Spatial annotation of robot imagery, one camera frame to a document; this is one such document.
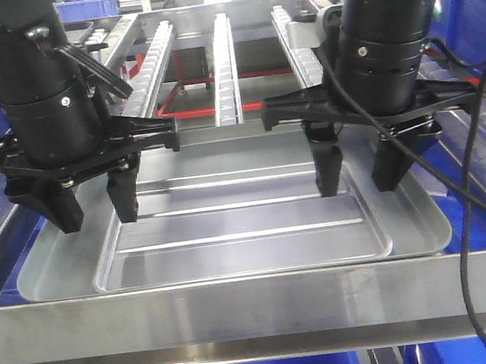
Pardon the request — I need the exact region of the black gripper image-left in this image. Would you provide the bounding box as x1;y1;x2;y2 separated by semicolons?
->
0;116;181;234

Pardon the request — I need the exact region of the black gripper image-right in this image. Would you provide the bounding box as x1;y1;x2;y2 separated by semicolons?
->
262;79;476;197

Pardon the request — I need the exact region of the small silver metal tray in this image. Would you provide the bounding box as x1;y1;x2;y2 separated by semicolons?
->
93;163;393;293

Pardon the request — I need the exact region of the large silver metal tray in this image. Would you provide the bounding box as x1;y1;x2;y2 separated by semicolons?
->
17;122;452;302

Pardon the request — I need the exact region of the left white roller track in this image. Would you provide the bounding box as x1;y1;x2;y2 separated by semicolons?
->
121;20;174;118

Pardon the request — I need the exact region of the white roller track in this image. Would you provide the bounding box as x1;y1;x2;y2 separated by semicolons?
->
212;13;244;127
121;20;174;118
271;5;323;88

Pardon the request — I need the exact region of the right white roller track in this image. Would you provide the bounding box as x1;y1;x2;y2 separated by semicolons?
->
271;5;323;88

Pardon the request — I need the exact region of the middle white roller track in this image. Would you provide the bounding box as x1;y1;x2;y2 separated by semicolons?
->
212;13;244;127

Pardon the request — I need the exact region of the steel front rack beam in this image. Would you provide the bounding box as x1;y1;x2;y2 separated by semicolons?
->
0;255;474;364

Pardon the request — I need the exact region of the black cable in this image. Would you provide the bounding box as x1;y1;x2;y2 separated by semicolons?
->
312;0;486;364

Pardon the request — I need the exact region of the red metal cart frame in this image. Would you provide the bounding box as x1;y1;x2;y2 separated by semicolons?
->
123;17;483;128

